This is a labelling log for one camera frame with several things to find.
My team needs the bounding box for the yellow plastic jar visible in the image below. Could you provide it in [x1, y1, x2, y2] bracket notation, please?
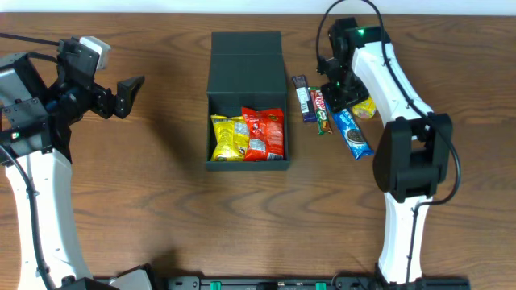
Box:
[352, 96, 377, 119]

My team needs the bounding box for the red KitKat bar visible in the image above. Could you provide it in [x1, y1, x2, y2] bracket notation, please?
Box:
[309, 87, 333, 135]

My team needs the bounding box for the dark purple chocolate bar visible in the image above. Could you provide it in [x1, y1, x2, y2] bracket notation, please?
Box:
[291, 75, 317, 122]

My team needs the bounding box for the blue Oreo cookie pack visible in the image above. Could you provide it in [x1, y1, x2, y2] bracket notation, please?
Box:
[331, 109, 374, 160]

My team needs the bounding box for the red snack bag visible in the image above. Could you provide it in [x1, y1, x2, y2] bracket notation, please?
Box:
[242, 107, 285, 161]

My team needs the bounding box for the black box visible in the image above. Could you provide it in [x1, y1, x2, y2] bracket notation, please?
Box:
[205, 31, 291, 172]

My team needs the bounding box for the yellow snack bag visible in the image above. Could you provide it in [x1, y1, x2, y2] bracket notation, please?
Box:
[210, 114, 249, 162]

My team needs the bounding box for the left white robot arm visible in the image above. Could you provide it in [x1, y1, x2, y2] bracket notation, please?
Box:
[1, 36, 156, 289]

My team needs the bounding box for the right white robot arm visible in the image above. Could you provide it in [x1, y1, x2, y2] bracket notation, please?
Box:
[318, 18, 452, 289]

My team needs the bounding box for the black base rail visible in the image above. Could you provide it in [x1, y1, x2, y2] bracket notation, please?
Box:
[154, 275, 471, 290]

